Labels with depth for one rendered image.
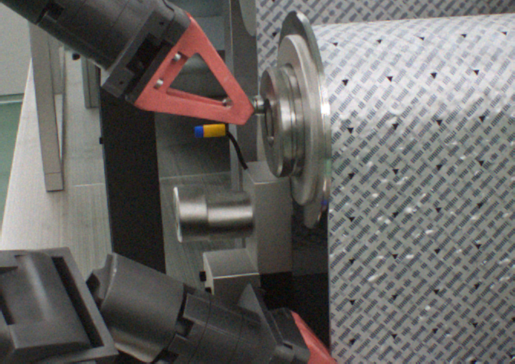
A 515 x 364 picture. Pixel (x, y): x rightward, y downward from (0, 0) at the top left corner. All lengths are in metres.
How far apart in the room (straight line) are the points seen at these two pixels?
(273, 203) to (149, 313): 0.14
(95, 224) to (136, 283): 0.90
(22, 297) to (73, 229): 0.93
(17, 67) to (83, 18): 5.63
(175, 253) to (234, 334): 0.76
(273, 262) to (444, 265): 0.13
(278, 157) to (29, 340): 0.21
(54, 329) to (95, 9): 0.21
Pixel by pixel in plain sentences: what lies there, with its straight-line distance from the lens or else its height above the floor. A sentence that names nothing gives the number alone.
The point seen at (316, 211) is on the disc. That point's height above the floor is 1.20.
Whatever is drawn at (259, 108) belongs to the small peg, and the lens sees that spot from 0.70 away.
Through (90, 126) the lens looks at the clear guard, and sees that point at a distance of 1.68.
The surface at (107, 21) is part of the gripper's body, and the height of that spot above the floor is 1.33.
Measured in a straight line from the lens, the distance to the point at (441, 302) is 0.70.
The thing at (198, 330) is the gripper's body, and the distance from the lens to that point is 0.64.
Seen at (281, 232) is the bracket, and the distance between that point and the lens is 0.72.
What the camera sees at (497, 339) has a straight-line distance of 0.73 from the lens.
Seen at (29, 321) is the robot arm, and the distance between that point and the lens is 0.58.
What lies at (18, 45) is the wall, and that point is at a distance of 6.26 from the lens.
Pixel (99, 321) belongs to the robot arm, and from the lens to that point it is 0.61.
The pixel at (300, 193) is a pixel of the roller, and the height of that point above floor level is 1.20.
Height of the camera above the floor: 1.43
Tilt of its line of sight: 18 degrees down
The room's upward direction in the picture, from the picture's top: 2 degrees counter-clockwise
